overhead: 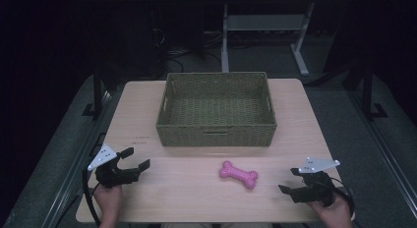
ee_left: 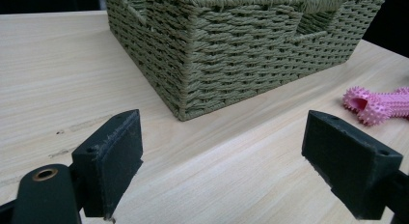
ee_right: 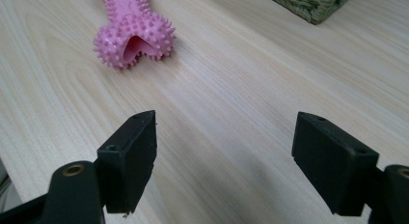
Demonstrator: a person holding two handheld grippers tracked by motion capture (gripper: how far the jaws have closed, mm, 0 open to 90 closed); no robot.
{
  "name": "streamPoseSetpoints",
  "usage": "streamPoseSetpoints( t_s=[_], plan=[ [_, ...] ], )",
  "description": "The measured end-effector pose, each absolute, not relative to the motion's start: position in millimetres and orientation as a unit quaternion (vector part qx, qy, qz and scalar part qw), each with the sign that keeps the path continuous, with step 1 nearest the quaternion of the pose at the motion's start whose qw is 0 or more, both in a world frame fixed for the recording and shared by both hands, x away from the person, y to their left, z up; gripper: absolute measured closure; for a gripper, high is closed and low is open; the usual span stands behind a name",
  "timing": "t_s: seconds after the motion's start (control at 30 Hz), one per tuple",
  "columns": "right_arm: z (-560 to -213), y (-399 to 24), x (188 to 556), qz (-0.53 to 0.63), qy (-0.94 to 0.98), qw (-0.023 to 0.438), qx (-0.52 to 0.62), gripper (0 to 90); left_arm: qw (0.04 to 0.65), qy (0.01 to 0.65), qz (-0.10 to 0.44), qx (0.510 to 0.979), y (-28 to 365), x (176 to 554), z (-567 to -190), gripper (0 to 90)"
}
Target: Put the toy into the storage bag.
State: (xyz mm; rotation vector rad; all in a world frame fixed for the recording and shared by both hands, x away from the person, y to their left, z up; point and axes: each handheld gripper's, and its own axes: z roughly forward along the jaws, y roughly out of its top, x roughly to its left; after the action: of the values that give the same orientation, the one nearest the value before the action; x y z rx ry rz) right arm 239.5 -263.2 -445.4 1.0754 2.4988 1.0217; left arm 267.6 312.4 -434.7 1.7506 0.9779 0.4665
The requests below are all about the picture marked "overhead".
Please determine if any black metal stand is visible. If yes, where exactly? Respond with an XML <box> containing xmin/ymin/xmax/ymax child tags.
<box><xmin>81</xmin><ymin>68</ymin><xmax>110</xmax><ymax>118</ymax></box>
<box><xmin>358</xmin><ymin>65</ymin><xmax>389</xmax><ymax>122</ymax></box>

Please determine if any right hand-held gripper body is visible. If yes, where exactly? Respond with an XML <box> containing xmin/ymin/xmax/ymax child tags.
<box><xmin>289</xmin><ymin>156</ymin><xmax>341</xmax><ymax>208</ymax></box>

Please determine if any pink bone toy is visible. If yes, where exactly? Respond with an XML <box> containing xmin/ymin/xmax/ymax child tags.
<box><xmin>218</xmin><ymin>159</ymin><xmax>260</xmax><ymax>191</ymax></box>

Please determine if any bundle of floor cables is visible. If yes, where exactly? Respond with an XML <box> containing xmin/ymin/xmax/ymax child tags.
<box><xmin>149</xmin><ymin>27</ymin><xmax>224</xmax><ymax>74</ymax></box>

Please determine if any aluminium rail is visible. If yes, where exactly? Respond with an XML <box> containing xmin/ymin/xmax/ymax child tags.
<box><xmin>40</xmin><ymin>89</ymin><xmax>114</xmax><ymax>228</ymax></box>
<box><xmin>345</xmin><ymin>88</ymin><xmax>417</xmax><ymax>220</ymax></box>

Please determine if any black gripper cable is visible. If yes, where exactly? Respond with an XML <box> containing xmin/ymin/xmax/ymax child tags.
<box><xmin>82</xmin><ymin>158</ymin><xmax>102</xmax><ymax>228</ymax></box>
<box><xmin>329</xmin><ymin>176</ymin><xmax>356</xmax><ymax>218</ymax></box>

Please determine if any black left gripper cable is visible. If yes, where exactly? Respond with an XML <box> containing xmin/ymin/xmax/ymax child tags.
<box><xmin>82</xmin><ymin>158</ymin><xmax>102</xmax><ymax>228</ymax></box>

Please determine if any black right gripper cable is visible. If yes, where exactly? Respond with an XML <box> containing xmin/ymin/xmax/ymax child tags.
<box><xmin>329</xmin><ymin>176</ymin><xmax>356</xmax><ymax>218</ymax></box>

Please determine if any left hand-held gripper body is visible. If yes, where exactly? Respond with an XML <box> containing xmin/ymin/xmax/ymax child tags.
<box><xmin>87</xmin><ymin>142</ymin><xmax>142</xmax><ymax>190</ymax></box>

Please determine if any person's right hand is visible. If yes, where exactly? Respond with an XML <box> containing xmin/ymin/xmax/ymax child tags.
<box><xmin>306</xmin><ymin>191</ymin><xmax>354</xmax><ymax>222</ymax></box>

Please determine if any grey metal desk frame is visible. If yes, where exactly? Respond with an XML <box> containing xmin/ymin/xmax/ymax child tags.
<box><xmin>219</xmin><ymin>1</ymin><xmax>317</xmax><ymax>77</ymax></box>

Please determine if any green woven basket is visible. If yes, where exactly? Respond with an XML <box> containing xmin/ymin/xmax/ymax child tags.
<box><xmin>155</xmin><ymin>71</ymin><xmax>278</xmax><ymax>148</ymax></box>

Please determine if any person's left hand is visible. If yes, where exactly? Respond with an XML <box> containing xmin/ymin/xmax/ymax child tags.
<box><xmin>92</xmin><ymin>184</ymin><xmax>124</xmax><ymax>221</ymax></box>

